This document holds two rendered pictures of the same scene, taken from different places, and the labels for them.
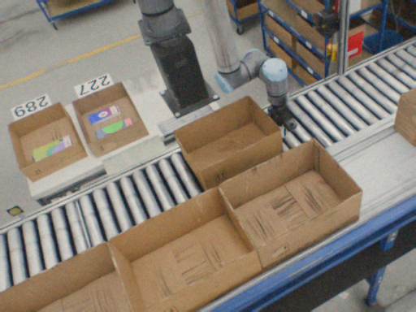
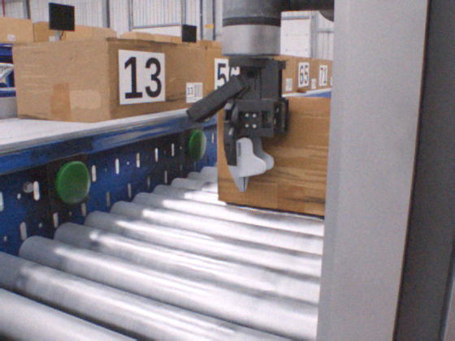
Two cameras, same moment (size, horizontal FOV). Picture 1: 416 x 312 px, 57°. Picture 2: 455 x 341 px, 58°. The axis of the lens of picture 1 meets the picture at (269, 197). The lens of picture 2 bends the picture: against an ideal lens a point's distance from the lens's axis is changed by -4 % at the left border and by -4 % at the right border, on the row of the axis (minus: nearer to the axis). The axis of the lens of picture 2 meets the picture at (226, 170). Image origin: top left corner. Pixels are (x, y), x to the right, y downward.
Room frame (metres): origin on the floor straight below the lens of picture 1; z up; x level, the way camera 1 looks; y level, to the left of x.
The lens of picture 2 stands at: (1.72, -0.60, 0.98)
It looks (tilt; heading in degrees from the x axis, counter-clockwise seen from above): 13 degrees down; 137
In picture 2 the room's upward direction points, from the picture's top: straight up
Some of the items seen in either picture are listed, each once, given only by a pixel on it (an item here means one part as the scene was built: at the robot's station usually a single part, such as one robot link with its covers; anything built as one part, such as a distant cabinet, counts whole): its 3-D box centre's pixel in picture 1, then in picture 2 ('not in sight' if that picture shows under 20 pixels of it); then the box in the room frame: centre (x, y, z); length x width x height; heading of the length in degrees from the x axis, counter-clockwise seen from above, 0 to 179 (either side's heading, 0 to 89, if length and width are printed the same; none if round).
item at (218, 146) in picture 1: (229, 144); (321, 144); (1.23, 0.13, 0.83); 0.39 x 0.29 x 0.17; 112
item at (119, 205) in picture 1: (125, 223); not in sight; (0.99, 0.63, 0.72); 0.52 x 0.05 x 0.05; 20
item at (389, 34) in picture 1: (380, 56); not in sight; (2.59, -1.11, 0.15); 0.31 x 0.31 x 0.29
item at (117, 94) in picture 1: (110, 118); not in sight; (1.62, 0.73, 0.80); 0.38 x 0.28 x 0.10; 20
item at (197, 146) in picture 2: not in sight; (198, 144); (0.96, 0.03, 0.81); 0.07 x 0.01 x 0.07; 110
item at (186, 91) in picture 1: (179, 71); not in sight; (1.74, 0.33, 0.91); 0.26 x 0.26 x 0.33; 22
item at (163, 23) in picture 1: (160, 15); not in sight; (1.74, 0.33, 1.21); 0.19 x 0.19 x 0.10
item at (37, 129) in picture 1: (46, 140); not in sight; (1.54, 1.05, 0.80); 0.38 x 0.28 x 0.10; 23
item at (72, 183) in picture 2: not in sight; (74, 183); (1.09, -0.34, 0.81); 0.07 x 0.01 x 0.07; 110
